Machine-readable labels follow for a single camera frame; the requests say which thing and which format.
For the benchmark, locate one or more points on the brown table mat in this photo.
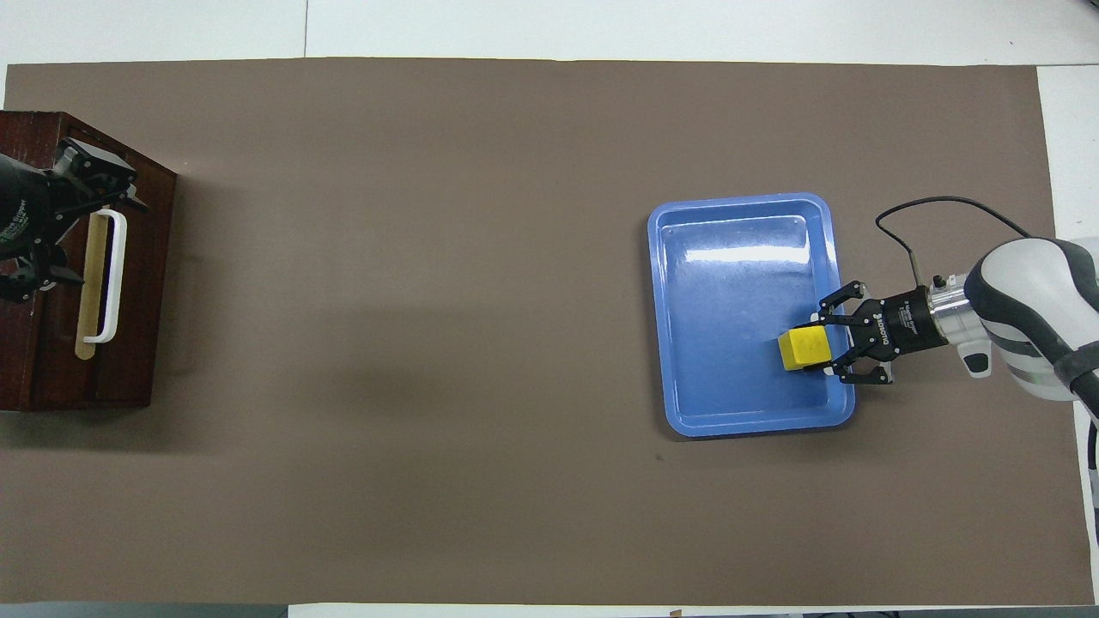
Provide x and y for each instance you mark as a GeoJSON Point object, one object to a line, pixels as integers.
{"type": "Point", "coordinates": [429, 257]}

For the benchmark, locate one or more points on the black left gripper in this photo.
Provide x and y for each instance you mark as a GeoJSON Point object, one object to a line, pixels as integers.
{"type": "Point", "coordinates": [21, 206]}

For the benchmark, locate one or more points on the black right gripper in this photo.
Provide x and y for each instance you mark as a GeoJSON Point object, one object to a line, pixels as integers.
{"type": "Point", "coordinates": [906, 324]}

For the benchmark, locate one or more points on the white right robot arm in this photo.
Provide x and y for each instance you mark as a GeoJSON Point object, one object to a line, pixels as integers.
{"type": "Point", "coordinates": [1030, 292]}

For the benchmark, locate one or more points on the blue plastic tray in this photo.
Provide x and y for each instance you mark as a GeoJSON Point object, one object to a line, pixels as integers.
{"type": "Point", "coordinates": [730, 283]}

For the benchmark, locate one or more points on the yellow cube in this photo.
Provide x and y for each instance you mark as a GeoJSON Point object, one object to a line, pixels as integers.
{"type": "Point", "coordinates": [805, 348]}

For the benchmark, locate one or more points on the dark wooden cabinet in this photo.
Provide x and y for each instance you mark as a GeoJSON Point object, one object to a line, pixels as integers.
{"type": "Point", "coordinates": [21, 369]}

